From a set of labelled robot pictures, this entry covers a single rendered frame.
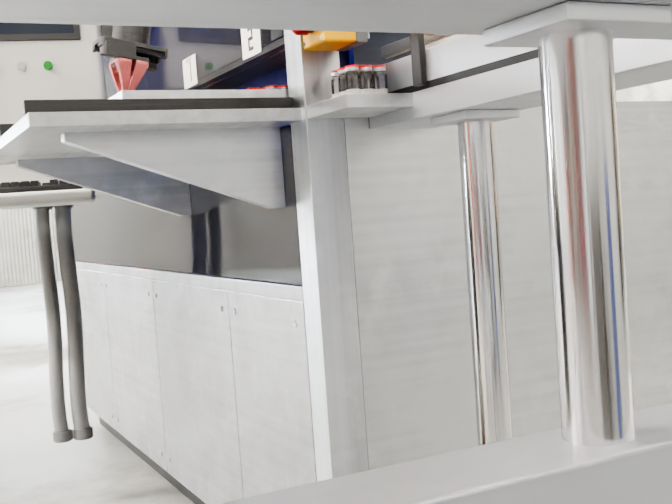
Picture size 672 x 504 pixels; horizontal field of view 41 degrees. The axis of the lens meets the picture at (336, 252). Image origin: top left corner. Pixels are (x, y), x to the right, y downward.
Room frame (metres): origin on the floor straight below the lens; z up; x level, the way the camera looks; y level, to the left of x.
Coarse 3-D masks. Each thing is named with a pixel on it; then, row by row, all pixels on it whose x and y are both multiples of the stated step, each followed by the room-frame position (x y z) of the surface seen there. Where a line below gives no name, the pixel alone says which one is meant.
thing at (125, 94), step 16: (112, 96) 1.37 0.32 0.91; (128, 96) 1.32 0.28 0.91; (144, 96) 1.33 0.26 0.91; (160, 96) 1.34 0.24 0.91; (176, 96) 1.35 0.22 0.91; (192, 96) 1.36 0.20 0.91; (208, 96) 1.37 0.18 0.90; (224, 96) 1.39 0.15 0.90; (240, 96) 1.40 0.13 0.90; (256, 96) 1.41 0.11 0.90; (272, 96) 1.42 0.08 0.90; (288, 96) 1.43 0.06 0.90
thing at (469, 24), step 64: (0, 0) 0.47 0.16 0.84; (64, 0) 0.48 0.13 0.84; (128, 0) 0.49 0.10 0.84; (192, 0) 0.50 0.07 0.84; (256, 0) 0.51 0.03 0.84; (320, 0) 0.52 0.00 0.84; (384, 0) 0.53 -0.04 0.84; (448, 0) 0.54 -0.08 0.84; (512, 0) 0.56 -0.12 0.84; (576, 0) 0.57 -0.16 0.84; (640, 0) 0.58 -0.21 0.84
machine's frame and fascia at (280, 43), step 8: (280, 40) 1.44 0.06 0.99; (264, 48) 1.50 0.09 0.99; (272, 48) 1.47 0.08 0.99; (280, 48) 1.47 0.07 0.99; (104, 56) 2.51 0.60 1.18; (256, 56) 1.53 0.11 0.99; (264, 56) 1.53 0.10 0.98; (232, 64) 1.64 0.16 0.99; (240, 64) 1.60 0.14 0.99; (248, 64) 1.60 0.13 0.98; (216, 72) 1.71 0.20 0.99; (224, 72) 1.68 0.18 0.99; (232, 72) 1.67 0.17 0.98; (200, 80) 1.80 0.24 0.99; (208, 80) 1.76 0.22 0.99; (216, 80) 1.76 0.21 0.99; (184, 88) 1.90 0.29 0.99; (192, 88) 1.85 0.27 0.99; (200, 88) 1.85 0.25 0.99
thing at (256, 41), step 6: (246, 30) 1.56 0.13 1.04; (252, 30) 1.54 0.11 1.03; (258, 30) 1.51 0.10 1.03; (246, 36) 1.56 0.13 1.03; (258, 36) 1.52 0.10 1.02; (246, 42) 1.56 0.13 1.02; (252, 42) 1.54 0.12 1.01; (258, 42) 1.52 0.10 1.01; (246, 48) 1.57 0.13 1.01; (258, 48) 1.52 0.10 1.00; (246, 54) 1.57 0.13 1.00; (252, 54) 1.54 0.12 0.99
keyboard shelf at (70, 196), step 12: (24, 192) 1.94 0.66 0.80; (36, 192) 1.94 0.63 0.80; (48, 192) 1.95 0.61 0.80; (60, 192) 1.96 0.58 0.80; (72, 192) 1.96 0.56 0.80; (84, 192) 1.97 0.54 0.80; (0, 204) 1.92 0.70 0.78; (12, 204) 1.93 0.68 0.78; (24, 204) 1.94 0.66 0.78; (36, 204) 1.95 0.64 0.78; (48, 204) 1.96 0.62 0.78; (60, 204) 2.04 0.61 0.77; (72, 204) 2.12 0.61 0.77
